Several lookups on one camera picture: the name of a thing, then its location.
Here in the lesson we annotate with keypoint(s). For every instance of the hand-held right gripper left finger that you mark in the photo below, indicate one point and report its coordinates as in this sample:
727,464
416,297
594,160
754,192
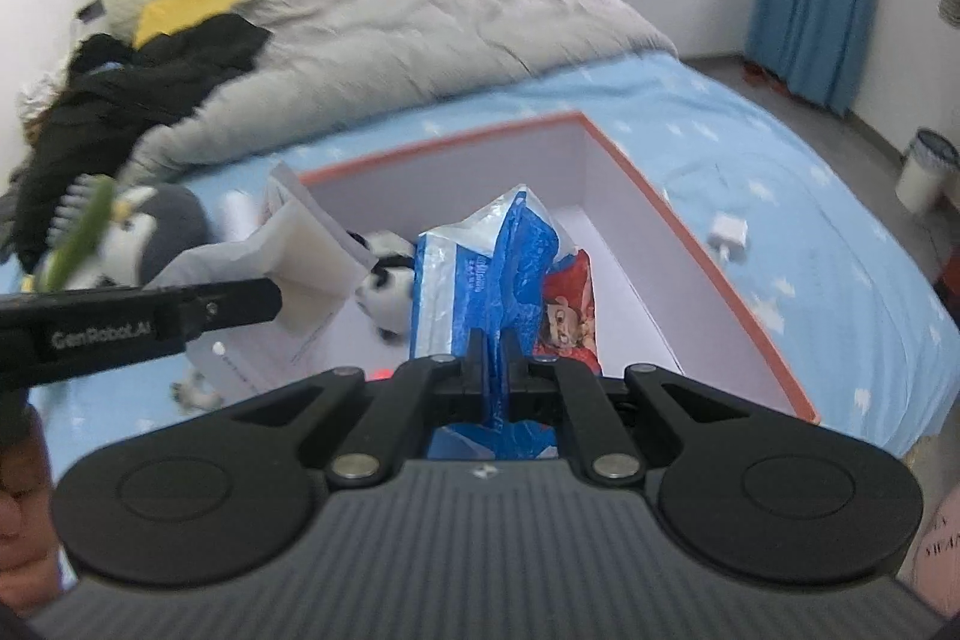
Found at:
474,362

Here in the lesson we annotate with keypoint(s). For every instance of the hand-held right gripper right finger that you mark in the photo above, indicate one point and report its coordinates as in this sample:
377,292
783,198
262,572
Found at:
517,362

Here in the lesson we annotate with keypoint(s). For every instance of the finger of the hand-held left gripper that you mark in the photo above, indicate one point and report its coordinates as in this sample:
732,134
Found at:
240,302

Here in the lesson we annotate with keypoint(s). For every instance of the red cartoon snack packet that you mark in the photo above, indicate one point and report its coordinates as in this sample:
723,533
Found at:
570,310

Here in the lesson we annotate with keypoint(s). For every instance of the white paper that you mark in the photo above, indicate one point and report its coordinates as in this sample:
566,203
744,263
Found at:
300,250

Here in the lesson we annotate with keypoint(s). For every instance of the blue tissue pack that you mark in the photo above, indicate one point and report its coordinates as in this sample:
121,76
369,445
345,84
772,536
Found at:
510,265

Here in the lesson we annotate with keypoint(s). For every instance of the small panda plush toy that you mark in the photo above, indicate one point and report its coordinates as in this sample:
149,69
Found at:
386,299

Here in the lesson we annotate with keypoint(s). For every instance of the orange cardboard box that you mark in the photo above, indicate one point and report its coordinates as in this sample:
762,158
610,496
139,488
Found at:
637,250

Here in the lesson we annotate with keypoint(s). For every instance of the person's left hand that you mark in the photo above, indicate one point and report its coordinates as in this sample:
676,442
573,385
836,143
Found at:
22,535

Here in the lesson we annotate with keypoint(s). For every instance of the white cloth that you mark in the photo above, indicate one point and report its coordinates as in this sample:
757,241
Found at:
240,216

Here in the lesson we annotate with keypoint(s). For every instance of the grey penguin plush toy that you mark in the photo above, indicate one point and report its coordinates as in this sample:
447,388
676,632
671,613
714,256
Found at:
165,227

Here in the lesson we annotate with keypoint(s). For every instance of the black jacket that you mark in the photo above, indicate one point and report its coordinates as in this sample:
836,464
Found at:
112,100

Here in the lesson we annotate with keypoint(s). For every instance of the white charger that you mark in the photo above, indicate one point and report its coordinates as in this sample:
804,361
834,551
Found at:
729,231

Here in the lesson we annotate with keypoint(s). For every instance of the white clothes pile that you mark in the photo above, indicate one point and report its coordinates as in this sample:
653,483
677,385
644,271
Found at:
37,96

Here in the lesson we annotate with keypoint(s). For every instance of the yellow pillow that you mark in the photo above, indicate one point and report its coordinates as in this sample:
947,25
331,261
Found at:
202,3

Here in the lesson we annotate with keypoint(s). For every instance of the light grey quilt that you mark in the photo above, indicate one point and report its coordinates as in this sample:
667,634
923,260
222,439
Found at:
412,40

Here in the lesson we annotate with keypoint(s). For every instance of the white trash bin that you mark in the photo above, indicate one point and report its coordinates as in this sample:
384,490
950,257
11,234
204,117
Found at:
922,175

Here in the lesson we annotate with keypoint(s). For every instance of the person's pink clothing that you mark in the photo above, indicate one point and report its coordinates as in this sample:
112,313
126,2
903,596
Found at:
941,557

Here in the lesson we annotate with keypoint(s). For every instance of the dark wall socket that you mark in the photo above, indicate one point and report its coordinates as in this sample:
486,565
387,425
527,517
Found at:
91,10

